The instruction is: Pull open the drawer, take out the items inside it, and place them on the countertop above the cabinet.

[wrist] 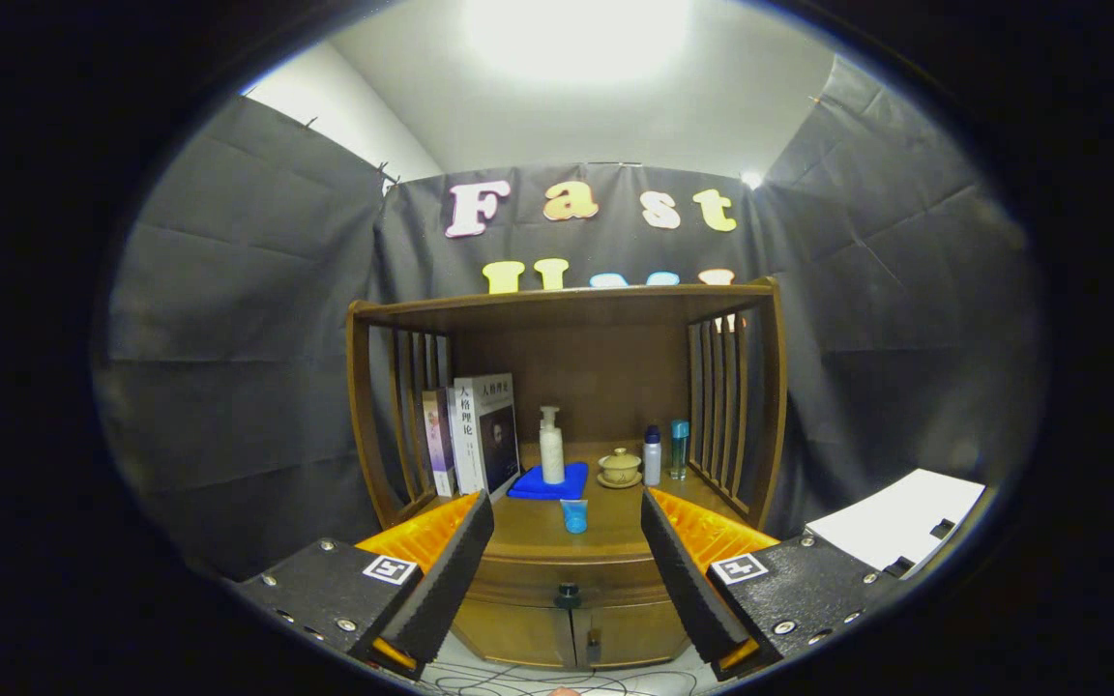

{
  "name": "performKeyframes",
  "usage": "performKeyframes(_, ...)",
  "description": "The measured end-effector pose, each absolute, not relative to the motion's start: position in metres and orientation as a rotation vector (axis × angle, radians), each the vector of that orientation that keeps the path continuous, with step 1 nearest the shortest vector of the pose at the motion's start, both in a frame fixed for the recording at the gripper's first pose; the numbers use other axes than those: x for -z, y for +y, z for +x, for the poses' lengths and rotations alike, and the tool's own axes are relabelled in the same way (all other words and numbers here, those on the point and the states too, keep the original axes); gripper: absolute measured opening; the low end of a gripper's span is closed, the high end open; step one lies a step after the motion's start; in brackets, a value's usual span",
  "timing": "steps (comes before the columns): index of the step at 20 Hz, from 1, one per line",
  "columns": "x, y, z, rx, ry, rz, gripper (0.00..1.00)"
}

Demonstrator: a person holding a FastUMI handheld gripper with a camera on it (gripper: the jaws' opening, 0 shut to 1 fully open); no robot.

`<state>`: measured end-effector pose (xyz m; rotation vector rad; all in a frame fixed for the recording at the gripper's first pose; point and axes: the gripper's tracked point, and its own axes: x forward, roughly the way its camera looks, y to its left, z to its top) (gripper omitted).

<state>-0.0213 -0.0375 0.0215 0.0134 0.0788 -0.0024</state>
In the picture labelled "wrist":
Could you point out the thick white portrait book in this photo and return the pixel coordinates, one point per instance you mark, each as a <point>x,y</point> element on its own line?
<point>468,435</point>

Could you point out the brown wooden cabinet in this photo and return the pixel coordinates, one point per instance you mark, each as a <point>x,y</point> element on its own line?
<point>605,377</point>

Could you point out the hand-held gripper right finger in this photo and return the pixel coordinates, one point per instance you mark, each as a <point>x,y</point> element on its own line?
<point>685,580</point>

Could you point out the thin white book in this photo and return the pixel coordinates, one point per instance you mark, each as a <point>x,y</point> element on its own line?
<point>452,440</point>

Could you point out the black backdrop cloth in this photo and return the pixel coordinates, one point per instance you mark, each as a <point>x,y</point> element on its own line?
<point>228,338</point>

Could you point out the black drawer knob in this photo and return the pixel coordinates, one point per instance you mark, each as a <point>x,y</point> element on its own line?
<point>569,594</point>

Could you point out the white bottle with blue cap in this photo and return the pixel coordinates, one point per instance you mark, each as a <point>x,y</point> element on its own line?
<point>652,459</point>

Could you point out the yellow ceramic lidded cup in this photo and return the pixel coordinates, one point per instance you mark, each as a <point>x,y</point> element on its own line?
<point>621,467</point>

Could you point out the wooden countertop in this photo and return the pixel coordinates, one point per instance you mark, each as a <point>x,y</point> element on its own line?
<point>538,536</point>

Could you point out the teal bottle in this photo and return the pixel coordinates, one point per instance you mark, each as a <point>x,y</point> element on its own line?
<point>679,449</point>

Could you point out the wooden drawer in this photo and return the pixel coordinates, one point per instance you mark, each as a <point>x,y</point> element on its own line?
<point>518,585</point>

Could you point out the white drawer unit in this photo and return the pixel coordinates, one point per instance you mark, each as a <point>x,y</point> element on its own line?
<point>886,522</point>

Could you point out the blue folded cloth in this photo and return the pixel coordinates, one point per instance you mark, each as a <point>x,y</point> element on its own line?
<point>528,488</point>

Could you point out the purple book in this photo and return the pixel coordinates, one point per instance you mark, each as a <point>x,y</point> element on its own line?
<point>436,440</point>

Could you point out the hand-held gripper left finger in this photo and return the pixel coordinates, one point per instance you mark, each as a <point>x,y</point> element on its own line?
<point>451,570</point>

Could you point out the yellow ceramic saucer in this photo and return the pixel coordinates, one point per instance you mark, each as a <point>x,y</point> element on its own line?
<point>605,482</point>

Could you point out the white pump bottle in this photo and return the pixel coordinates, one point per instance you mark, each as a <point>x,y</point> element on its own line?
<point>551,459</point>

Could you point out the blue cosmetic tube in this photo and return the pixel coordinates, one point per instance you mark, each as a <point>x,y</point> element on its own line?
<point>574,517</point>

